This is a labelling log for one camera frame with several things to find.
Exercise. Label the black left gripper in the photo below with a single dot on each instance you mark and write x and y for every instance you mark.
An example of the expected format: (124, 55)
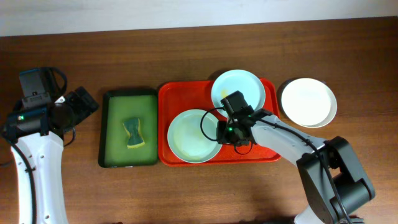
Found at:
(79, 101)

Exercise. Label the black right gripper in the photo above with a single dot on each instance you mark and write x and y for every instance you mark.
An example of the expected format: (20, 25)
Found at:
(222, 132)

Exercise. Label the light blue plate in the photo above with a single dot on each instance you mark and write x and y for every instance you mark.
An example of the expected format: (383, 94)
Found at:
(191, 136)
(239, 80)

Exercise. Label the green and yellow sponge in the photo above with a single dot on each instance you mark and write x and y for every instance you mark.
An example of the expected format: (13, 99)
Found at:
(133, 130)

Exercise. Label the white plate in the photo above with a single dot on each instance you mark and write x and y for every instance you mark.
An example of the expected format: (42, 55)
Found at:
(308, 102)

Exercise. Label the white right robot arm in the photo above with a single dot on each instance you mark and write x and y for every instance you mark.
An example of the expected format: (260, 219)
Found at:
(333, 178)

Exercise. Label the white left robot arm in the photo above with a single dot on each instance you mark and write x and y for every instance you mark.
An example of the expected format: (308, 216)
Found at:
(36, 140)

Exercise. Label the green tray with black rim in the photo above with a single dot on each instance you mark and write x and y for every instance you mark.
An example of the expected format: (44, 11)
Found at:
(122, 105)

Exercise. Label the red plastic tray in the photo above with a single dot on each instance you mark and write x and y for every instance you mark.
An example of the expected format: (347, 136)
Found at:
(177, 97)

